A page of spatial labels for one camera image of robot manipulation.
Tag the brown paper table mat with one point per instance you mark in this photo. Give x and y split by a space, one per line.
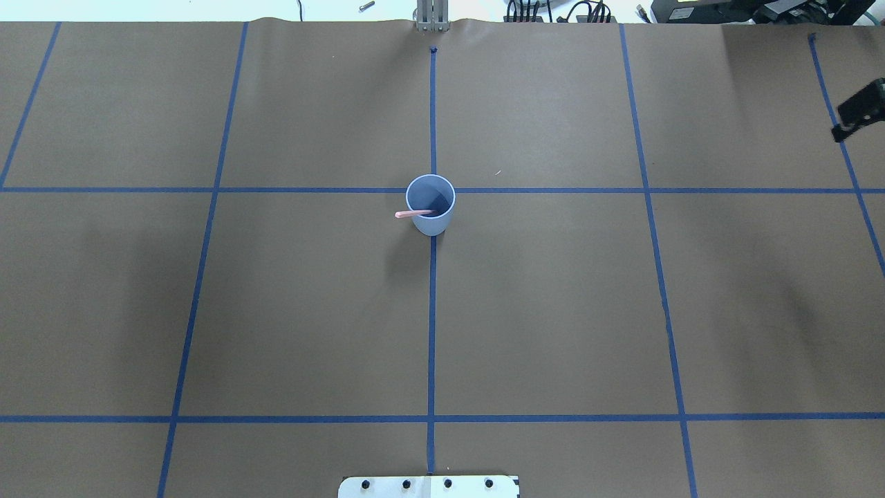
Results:
662 278

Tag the blue plastic cup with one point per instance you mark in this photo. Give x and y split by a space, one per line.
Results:
435 193

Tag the aluminium frame post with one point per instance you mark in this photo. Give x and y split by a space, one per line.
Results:
432 16

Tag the pink chopstick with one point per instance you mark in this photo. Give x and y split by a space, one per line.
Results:
412 213

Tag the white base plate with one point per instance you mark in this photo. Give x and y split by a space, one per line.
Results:
431 486

